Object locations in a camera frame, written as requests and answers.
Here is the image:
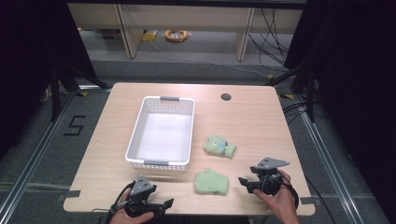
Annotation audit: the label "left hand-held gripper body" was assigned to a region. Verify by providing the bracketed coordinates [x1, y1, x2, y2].
[124, 175, 157, 218]

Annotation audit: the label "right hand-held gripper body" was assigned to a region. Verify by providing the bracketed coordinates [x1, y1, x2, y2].
[249, 157, 290, 197]

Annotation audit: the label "plain green mitten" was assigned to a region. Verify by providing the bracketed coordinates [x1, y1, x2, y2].
[193, 168, 230, 197]

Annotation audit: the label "green mitten with blue pattern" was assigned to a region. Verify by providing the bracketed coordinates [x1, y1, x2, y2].
[203, 135, 237, 160]

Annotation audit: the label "white plastic basket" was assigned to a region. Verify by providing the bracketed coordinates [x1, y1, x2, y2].
[124, 95, 196, 173]

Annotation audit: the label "person's right hand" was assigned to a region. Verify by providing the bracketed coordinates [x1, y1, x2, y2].
[252, 169, 302, 224]

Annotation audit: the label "person's left hand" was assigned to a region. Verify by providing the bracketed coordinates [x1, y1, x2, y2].
[108, 188, 155, 224]

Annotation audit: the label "black metal stand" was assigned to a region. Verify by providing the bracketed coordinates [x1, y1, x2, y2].
[263, 61, 317, 123]
[49, 61, 110, 123]

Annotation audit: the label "black curtain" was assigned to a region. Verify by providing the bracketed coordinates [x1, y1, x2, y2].
[0, 0, 98, 161]
[283, 0, 396, 224]

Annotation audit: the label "yellow packet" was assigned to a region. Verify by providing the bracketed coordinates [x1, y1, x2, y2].
[141, 29, 160, 43]

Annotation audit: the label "beige wooden shelf unit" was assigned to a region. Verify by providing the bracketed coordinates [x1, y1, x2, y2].
[66, 3, 304, 63]

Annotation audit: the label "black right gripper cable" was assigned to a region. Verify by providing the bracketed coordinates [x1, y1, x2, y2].
[278, 176, 301, 210]

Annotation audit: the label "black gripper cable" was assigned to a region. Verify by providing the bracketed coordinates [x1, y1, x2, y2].
[278, 176, 301, 210]
[105, 181, 136, 224]

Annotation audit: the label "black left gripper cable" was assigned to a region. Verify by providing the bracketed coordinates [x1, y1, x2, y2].
[105, 181, 136, 224]

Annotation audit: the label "thin black floor cable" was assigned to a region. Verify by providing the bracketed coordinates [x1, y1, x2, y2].
[304, 175, 332, 224]

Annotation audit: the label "aluminium floor rail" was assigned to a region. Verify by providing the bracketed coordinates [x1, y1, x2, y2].
[294, 94, 366, 224]
[0, 89, 79, 224]

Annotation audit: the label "black floor cables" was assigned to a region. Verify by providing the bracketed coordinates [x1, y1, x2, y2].
[281, 102, 328, 126]

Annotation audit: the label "thin white floor cable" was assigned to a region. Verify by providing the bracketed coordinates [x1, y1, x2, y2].
[148, 40, 273, 78]

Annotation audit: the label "bundle of black hanging cables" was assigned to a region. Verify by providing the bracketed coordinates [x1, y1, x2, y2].
[247, 8, 291, 67]

